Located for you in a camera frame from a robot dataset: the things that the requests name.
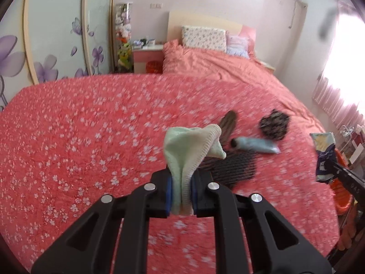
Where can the floral sliding door wardrobe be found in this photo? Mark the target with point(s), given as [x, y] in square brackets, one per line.
[54, 20]

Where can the pink and white nightstand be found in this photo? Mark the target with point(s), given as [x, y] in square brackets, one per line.
[268, 66]
[142, 58]

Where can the beige and pink headboard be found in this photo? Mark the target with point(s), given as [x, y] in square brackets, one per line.
[199, 20]

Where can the dark striped sock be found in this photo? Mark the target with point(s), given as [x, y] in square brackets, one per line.
[231, 168]

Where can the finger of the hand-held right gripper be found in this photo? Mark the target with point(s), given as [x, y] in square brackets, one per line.
[338, 171]

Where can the pink curtain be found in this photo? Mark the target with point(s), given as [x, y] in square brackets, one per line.
[336, 100]

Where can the black floral cloth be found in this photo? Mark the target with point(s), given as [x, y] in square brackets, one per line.
[273, 125]

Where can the white wall switch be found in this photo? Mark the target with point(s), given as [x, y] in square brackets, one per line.
[155, 5]

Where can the white pipe duct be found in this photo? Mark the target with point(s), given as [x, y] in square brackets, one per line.
[298, 14]

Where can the pink striped pillow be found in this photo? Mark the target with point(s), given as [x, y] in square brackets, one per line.
[236, 45]

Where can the white floral pillow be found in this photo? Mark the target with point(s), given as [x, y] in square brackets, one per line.
[204, 38]

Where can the brown striped sock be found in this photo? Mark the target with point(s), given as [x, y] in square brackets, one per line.
[228, 124]

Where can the snack packet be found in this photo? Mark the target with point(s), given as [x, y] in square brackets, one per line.
[323, 151]

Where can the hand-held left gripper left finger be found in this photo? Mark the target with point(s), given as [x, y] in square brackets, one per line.
[169, 194]

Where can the orange plastic basket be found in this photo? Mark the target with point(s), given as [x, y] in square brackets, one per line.
[342, 197]

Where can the salmon duvet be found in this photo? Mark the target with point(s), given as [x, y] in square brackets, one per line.
[228, 68]

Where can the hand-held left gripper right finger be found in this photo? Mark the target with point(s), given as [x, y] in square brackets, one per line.
[194, 194]

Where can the blue grey sock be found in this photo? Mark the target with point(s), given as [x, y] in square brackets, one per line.
[256, 144]

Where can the red floral blanket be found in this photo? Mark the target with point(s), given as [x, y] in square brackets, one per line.
[71, 134]

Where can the light green sock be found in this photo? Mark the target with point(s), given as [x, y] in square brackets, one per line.
[185, 148]

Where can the clear tube of plush toys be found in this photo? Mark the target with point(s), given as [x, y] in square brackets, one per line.
[124, 34]

